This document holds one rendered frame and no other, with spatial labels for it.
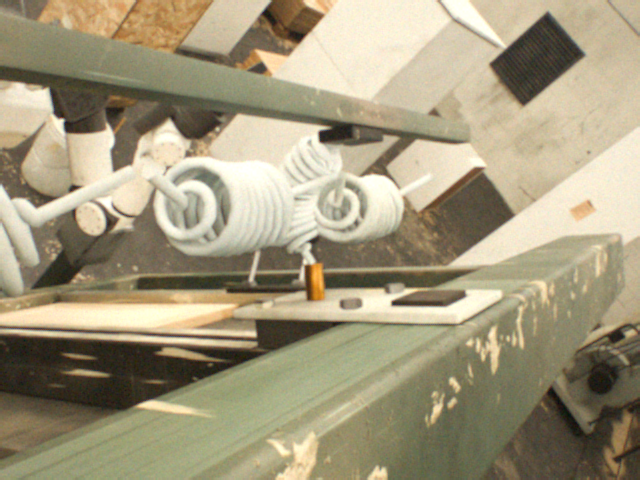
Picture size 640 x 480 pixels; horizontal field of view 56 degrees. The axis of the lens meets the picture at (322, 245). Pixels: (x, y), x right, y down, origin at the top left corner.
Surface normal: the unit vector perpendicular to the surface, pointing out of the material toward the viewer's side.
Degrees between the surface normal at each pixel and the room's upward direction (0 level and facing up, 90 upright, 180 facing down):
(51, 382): 90
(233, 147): 90
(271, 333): 90
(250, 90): 33
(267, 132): 90
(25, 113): 68
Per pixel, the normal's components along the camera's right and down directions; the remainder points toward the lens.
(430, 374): 0.84, -0.04
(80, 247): -0.53, 0.09
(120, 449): -0.08, -1.00
